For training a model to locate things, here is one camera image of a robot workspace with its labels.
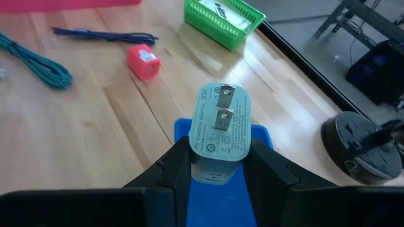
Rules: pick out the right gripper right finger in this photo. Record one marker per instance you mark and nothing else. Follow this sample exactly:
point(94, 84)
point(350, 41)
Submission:
point(268, 176)

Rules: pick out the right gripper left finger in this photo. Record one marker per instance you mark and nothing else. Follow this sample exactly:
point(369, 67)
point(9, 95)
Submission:
point(176, 164)

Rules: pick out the pink charger cube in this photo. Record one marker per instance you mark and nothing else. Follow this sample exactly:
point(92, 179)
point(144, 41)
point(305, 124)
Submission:
point(143, 63)

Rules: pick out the green plastic basket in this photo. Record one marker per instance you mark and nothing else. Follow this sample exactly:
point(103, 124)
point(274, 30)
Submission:
point(221, 34)

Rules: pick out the white charger box green side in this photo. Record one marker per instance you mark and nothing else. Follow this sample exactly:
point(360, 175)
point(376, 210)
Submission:
point(230, 15)

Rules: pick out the blue plastic basket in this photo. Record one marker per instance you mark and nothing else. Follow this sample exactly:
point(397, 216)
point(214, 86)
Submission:
point(217, 205)

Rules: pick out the black computer tower blue light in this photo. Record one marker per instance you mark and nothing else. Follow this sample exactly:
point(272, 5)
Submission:
point(375, 72)

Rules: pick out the grey metal stand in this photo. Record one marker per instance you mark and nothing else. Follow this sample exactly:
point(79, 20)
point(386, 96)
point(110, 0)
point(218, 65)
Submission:
point(369, 14)

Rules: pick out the black camera stand base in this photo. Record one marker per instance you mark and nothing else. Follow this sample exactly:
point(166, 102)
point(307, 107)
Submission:
point(360, 151)

